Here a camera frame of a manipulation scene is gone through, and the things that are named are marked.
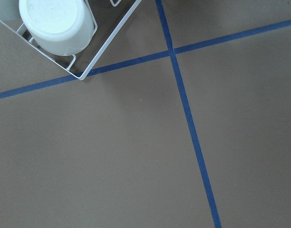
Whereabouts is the white cup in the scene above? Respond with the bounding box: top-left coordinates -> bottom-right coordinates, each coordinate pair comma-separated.
19,0 -> 94,56

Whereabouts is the white wire rack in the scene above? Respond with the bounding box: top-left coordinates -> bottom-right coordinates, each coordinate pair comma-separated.
0,0 -> 141,80

